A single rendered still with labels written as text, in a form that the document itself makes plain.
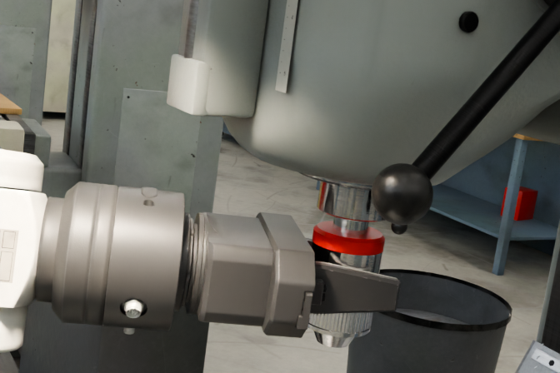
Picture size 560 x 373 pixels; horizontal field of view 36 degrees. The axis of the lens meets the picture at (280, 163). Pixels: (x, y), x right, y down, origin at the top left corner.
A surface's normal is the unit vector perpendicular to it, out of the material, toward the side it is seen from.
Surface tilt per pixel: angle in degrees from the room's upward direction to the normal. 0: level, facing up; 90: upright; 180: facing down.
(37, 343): 90
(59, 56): 90
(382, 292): 90
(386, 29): 90
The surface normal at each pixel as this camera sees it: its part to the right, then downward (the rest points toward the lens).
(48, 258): 0.17, 0.09
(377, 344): -0.67, 0.11
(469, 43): 0.48, 0.22
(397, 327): -0.49, 0.15
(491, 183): -0.87, -0.03
